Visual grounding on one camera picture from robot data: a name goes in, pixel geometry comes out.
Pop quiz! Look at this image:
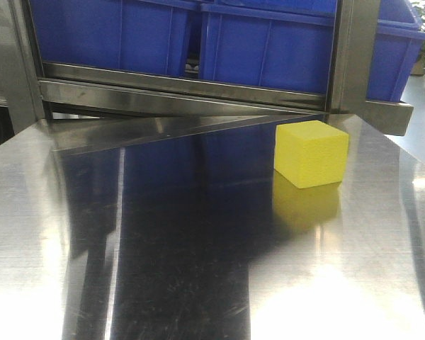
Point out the yellow foam block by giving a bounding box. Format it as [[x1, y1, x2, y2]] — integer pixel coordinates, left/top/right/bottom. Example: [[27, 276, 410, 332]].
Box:
[[273, 120, 349, 189]]

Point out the stainless steel shelf rack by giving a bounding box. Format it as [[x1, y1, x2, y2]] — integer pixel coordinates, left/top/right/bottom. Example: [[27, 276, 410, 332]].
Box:
[[0, 1, 413, 135]]

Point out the blue plastic bin middle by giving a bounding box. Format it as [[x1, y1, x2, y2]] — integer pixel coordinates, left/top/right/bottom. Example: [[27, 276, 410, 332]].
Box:
[[198, 3, 334, 94]]

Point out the blue plastic bin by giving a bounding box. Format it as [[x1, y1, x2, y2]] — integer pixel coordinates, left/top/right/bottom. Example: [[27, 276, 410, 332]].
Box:
[[198, 3, 334, 94], [366, 0, 425, 103], [30, 1, 199, 77]]

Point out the blue plastic bin left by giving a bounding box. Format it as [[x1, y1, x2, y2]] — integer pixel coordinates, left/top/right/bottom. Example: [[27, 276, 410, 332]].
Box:
[[30, 1, 199, 77]]

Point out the blue plastic bin right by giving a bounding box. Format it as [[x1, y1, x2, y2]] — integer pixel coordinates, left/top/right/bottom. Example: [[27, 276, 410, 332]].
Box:
[[366, 0, 425, 103]]

